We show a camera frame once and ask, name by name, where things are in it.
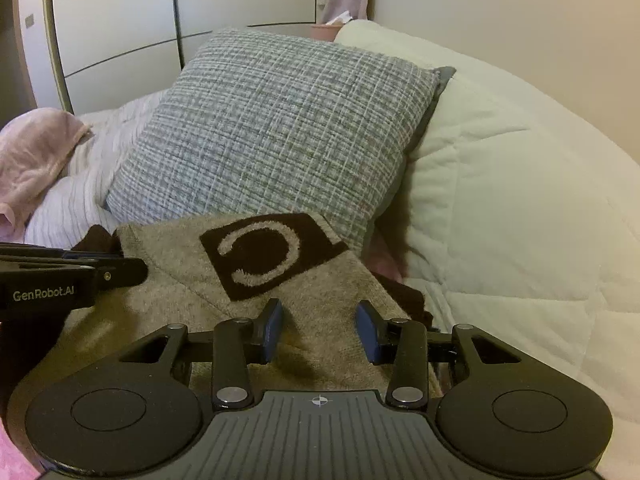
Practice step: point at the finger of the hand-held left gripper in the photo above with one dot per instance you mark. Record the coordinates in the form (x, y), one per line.
(122, 271)
(30, 250)

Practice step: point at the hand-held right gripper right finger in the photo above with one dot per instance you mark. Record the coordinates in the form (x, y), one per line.
(367, 332)

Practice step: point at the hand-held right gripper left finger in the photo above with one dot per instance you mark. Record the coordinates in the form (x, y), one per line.
(272, 330)

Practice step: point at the dark brown cloth strip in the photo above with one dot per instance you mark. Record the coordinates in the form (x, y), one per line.
(175, 270)

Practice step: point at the grey striped quilt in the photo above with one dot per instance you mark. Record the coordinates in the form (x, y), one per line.
(95, 180)

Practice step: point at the light pink cloth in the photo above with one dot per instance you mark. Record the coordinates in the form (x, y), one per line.
(35, 150)

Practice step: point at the cream quilted duvet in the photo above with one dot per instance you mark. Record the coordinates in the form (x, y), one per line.
(500, 210)

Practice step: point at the grey woven cushion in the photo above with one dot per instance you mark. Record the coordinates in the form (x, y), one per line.
(275, 135)

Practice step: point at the white wardrobe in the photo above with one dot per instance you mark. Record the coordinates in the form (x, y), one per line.
(115, 10)

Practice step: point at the pink tissue box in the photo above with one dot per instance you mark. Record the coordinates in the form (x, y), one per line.
(322, 31)

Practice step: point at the small grey switch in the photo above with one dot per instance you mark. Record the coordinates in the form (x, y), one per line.
(30, 20)

